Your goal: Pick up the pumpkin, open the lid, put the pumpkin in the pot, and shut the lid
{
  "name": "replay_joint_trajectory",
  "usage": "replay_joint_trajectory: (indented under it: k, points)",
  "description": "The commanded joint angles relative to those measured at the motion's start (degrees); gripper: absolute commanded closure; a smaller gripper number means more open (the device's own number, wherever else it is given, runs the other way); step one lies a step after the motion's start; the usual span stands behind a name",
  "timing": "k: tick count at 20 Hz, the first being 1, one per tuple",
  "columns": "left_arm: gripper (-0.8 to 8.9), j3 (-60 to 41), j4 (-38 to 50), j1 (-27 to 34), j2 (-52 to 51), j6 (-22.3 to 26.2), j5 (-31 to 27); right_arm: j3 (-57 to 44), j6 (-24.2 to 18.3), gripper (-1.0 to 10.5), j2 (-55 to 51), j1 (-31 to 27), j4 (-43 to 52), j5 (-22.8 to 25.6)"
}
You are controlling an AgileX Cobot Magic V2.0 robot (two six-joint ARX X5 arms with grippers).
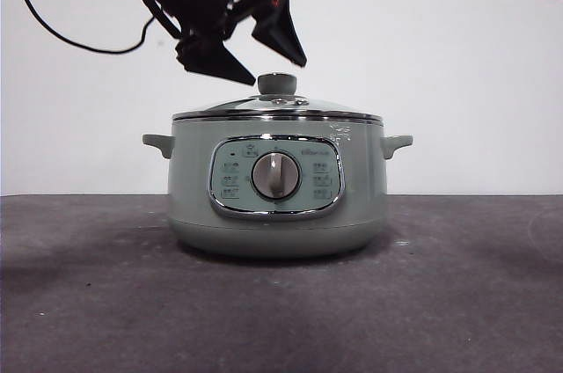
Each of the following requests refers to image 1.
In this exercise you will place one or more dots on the glass lid with green knob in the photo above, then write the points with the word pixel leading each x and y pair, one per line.
pixel 277 85

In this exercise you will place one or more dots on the pale green electric pot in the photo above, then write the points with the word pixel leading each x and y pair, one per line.
pixel 365 197

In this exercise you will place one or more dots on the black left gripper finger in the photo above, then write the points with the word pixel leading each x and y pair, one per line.
pixel 279 30
pixel 211 60

